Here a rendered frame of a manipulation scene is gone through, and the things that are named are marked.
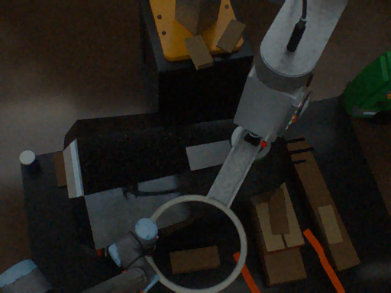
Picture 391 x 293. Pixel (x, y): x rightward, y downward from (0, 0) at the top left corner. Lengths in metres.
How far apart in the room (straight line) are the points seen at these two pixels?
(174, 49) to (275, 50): 1.15
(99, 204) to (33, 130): 1.23
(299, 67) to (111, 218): 1.28
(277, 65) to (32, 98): 2.29
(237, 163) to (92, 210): 0.78
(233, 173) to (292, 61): 0.78
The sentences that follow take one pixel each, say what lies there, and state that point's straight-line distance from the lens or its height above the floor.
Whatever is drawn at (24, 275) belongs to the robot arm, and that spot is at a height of 1.69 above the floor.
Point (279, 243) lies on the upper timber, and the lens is 3.10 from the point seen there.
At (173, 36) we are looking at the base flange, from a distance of 2.98.
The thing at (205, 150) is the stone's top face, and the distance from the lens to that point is 2.59.
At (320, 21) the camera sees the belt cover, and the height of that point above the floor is 1.67.
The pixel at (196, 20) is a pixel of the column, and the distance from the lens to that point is 2.87.
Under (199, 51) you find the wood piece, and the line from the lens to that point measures 2.87.
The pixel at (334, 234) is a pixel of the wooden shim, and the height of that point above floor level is 0.12.
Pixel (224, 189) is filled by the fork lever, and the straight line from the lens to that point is 2.42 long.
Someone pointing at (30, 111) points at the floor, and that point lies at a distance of 3.70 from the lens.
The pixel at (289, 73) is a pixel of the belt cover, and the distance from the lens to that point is 1.84.
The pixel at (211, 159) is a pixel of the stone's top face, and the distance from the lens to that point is 2.57.
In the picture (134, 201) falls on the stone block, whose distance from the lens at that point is 2.55.
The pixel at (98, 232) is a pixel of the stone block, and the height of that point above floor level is 0.65.
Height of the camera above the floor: 3.16
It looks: 66 degrees down
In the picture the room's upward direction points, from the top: 10 degrees clockwise
